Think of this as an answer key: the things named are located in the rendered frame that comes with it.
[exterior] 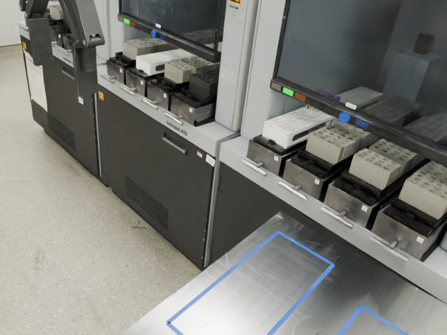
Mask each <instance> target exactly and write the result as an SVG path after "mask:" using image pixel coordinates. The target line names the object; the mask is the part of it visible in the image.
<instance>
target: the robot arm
mask: <svg viewBox="0 0 447 335"><path fill-rule="evenodd" d="M26 1H27V3H26ZM58 1H59V3H60V5H61V8H62V10H63V13H64V15H65V18H66V20H67V23H68V25H69V28H70V30H71V33H72V35H73V37H74V40H75V43H74V44H73V45H72V52H73V66H74V79H75V87H76V95H77V96H79V97H81V96H86V95H90V94H96V93H98V77H97V65H96V46H100V45H104V44H105V39H104V35H103V32H102V28H101V25H100V21H99V18H98V13H97V11H96V6H95V4H94V0H58ZM48 3H49V0H19V9H20V10H21V12H25V16H26V18H27V25H28V30H29V38H30V44H31V52H32V58H33V64H34V65H35V66H41V65H46V64H53V63H54V60H53V49H52V42H51V32H50V26H49V19H48V18H47V17H49V16H47V15H48V14H47V12H46V10H47V5H48ZM95 35H96V36H95Z"/></svg>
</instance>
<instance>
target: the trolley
mask: <svg viewBox="0 0 447 335"><path fill-rule="evenodd" d="M120 335H447V304H445V303H443V302H441V301H439V300H438V299H436V298H434V297H433V296H430V295H429V294H427V293H425V292H424V291H422V290H420V289H418V288H416V287H415V286H413V285H411V284H409V283H407V282H406V281H404V280H402V279H400V278H398V277H397V276H395V275H393V274H392V273H390V272H388V271H386V270H384V269H382V268H381V267H379V266H377V265H376V264H374V263H372V262H370V261H368V260H366V259H365V258H363V257H361V256H360V255H358V254H356V253H354V252H352V251H350V250H349V249H347V248H345V247H344V246H342V245H340V244H338V243H336V242H334V241H333V240H331V239H329V238H328V237H326V236H324V235H322V234H320V233H318V232H317V231H315V230H313V229H312V228H310V227H308V226H306V225H304V224H302V223H301V222H299V221H297V220H296V219H294V218H292V217H290V216H288V215H286V214H285V213H283V212H281V211H280V212H279V213H278V214H277V215H275V216H274V217H272V218H271V219H270V220H269V221H267V222H266V223H264V224H263V225H262V226H261V227H259V228H258V229H257V230H255V231H254V232H253V233H252V234H250V235H249V236H248V237H246V238H245V239H244V240H242V241H241V242H240V243H238V244H237V245H236V246H235V247H233V248H232V249H230V250H229V251H228V252H227V253H226V254H224V255H223V256H221V257H220V258H219V259H218V260H216V261H215V262H214V263H212V264H211V265H210V266H209V267H207V268H206V269H204V270H203V271H202V272H201V273H200V274H198V275H197V276H195V277H194V278H193V279H192V280H190V281H189V282H187V283H186V284H185V285H184V286H183V287H181V288H180V289H178V290H177V291H176V292H175V293H174V294H172V295H171V296H169V297H168V298H167V299H166V300H164V301H163V302H161V303H160V304H159V305H158V306H156V307H155V308H154V309H152V310H151V311H150V312H149V313H147V314H146V315H145V316H143V317H142V318H141V319H140V320H138V321H137V322H135V323H134V324H133V325H132V326H130V327H129V328H127V329H126V330H125V331H124V332H123V333H121V334H120Z"/></svg>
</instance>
